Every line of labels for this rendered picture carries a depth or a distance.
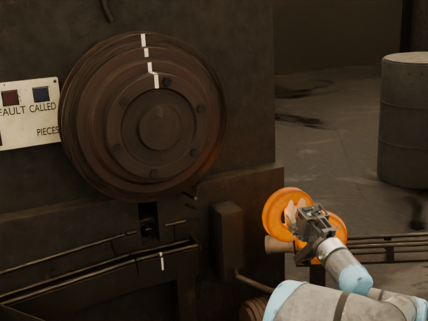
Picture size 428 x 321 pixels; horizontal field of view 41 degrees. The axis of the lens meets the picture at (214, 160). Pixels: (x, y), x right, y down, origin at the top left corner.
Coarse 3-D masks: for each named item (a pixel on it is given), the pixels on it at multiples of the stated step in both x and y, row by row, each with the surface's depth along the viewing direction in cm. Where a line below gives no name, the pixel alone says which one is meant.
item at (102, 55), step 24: (120, 48) 146; (168, 48) 152; (192, 48) 154; (216, 72) 159; (72, 96) 145; (72, 120) 146; (72, 144) 148; (216, 144) 165; (120, 192) 157; (168, 192) 163
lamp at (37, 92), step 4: (40, 88) 153; (44, 88) 154; (36, 92) 153; (40, 92) 154; (44, 92) 154; (36, 96) 153; (40, 96) 154; (44, 96) 154; (36, 100) 154; (40, 100) 154; (44, 100) 155
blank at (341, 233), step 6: (330, 216) 172; (336, 216) 174; (330, 222) 172; (336, 222) 172; (342, 222) 173; (336, 228) 172; (342, 228) 172; (336, 234) 173; (342, 234) 173; (342, 240) 173; (300, 246) 177
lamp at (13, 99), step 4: (4, 92) 150; (8, 92) 150; (12, 92) 151; (16, 92) 151; (4, 96) 150; (8, 96) 151; (12, 96) 151; (16, 96) 151; (4, 100) 150; (8, 100) 151; (12, 100) 151; (16, 100) 152; (4, 104) 151; (8, 104) 151
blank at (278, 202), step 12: (276, 192) 160; (288, 192) 158; (300, 192) 160; (276, 204) 158; (312, 204) 163; (264, 216) 159; (276, 216) 159; (264, 228) 162; (276, 228) 160; (288, 240) 163
